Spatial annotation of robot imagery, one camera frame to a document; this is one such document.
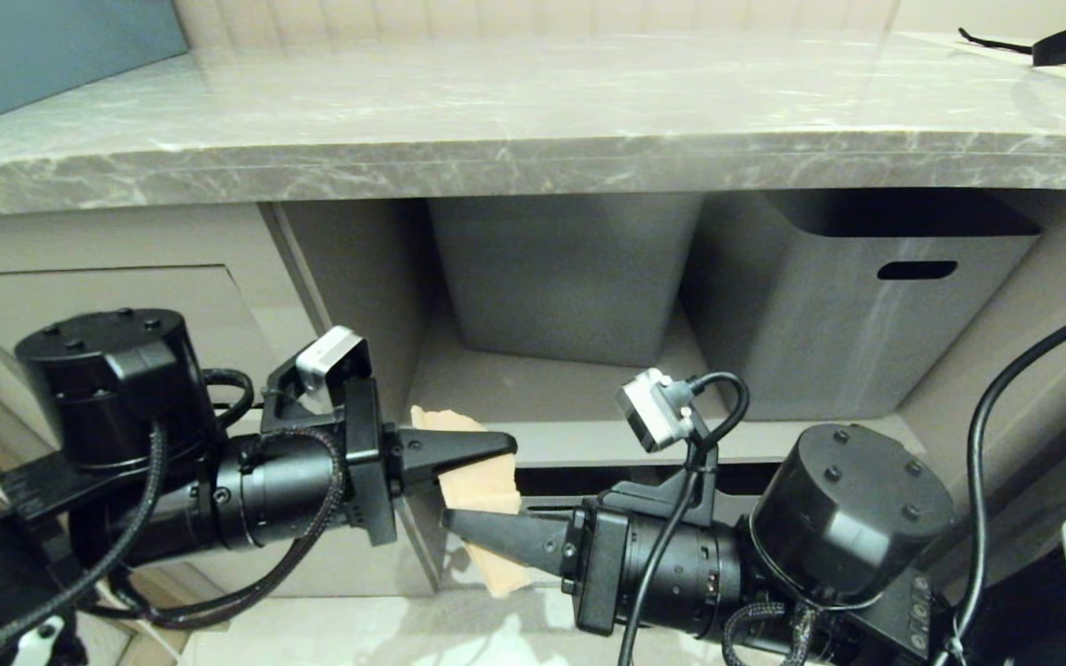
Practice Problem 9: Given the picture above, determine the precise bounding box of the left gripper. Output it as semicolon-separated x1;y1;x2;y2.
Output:
189;377;518;558

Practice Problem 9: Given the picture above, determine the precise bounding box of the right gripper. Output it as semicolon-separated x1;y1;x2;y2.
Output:
443;507;756;641

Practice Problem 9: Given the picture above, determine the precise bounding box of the tan paper piece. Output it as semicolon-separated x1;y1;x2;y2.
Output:
409;404;536;598

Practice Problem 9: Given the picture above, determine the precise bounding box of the grey plastic trash bin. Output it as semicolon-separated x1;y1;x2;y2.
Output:
428;192;704;369

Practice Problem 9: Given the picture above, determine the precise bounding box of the beige cabinet door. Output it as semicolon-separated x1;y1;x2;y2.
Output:
0;265;316;519

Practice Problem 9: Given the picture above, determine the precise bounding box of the grey-blue panel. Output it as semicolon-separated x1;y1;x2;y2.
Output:
0;0;191;139

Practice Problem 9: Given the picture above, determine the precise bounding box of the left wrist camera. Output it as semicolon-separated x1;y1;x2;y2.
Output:
263;325;374;436

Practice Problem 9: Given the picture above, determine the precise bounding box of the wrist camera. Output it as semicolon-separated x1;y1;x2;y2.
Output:
263;325;374;436
614;367;721;519

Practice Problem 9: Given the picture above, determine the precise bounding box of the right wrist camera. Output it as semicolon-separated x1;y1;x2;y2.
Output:
614;367;721;519

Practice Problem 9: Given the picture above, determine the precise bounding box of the black braided cable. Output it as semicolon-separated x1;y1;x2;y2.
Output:
89;425;350;632
0;421;170;666

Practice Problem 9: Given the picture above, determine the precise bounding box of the grey bin with handle slot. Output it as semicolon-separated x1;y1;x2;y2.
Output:
684;189;1045;423

